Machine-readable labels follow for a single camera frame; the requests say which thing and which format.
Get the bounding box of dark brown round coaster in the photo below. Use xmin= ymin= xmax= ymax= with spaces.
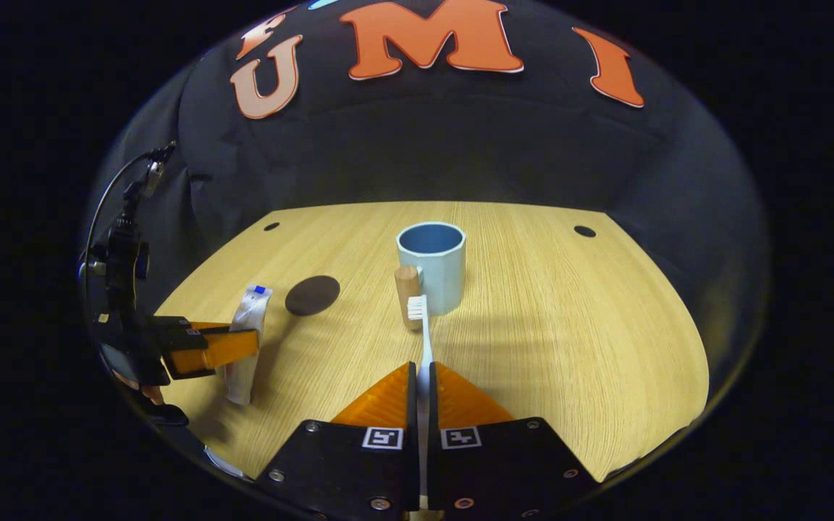
xmin=285 ymin=275 xmax=341 ymax=317

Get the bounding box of thin gripper cable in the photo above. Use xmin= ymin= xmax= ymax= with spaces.
xmin=85 ymin=147 xmax=172 ymax=250

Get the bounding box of white toothpaste tube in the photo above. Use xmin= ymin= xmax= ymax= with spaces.
xmin=223 ymin=284 xmax=273 ymax=406

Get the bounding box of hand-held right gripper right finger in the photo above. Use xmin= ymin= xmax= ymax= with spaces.
xmin=428 ymin=362 xmax=600 ymax=518

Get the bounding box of wooden desktop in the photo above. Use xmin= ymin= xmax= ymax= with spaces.
xmin=153 ymin=201 xmax=711 ymax=484

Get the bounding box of black backdrop cloth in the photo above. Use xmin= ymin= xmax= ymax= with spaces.
xmin=84 ymin=0 xmax=772 ymax=348

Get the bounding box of light blue cup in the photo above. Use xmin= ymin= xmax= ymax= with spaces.
xmin=394 ymin=221 xmax=467 ymax=332

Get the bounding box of white toothbrush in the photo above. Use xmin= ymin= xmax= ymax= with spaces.
xmin=407 ymin=295 xmax=436 ymax=518

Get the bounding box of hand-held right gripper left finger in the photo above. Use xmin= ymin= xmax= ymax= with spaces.
xmin=254 ymin=362 xmax=419 ymax=518

